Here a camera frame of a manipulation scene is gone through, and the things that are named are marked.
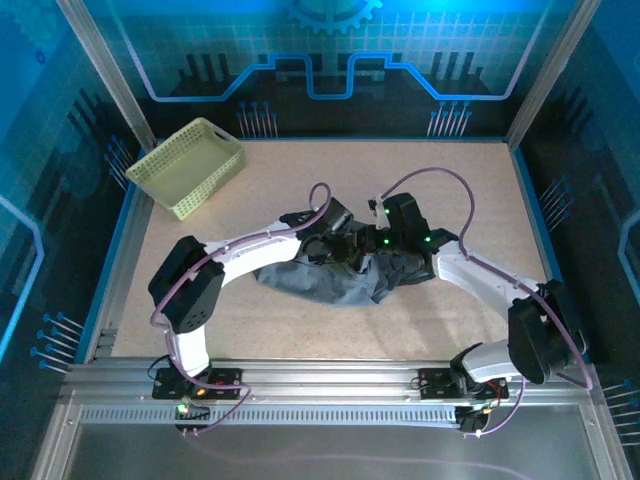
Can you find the grey t-shirt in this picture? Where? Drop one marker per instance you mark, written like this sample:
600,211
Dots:
325,285

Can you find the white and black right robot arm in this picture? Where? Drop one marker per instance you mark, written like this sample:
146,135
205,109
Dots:
475,275

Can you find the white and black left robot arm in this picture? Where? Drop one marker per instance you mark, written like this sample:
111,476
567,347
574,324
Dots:
250,255

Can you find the green perforated plastic basket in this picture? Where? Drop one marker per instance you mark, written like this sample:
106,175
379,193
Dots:
185,170

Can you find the black controller box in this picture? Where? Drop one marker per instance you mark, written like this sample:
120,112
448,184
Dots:
472,420
195,415

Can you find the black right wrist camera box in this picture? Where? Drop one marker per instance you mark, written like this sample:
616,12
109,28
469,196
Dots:
405,210

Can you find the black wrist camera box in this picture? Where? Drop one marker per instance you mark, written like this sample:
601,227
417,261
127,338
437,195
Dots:
405,210
340,215

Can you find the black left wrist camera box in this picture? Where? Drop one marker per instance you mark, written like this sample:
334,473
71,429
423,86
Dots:
340,215

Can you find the aluminium frame cross rail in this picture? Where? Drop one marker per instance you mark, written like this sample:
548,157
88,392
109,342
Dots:
325,380

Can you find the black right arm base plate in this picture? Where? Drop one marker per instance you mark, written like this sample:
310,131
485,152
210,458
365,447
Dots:
435,384

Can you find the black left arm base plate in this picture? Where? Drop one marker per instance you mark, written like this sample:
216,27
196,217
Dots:
225,382

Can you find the aluminium side rail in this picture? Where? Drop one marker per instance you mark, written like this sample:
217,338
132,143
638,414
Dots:
117,270

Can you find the aluminium frame post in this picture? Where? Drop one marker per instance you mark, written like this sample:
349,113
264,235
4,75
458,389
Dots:
107,75
550,70

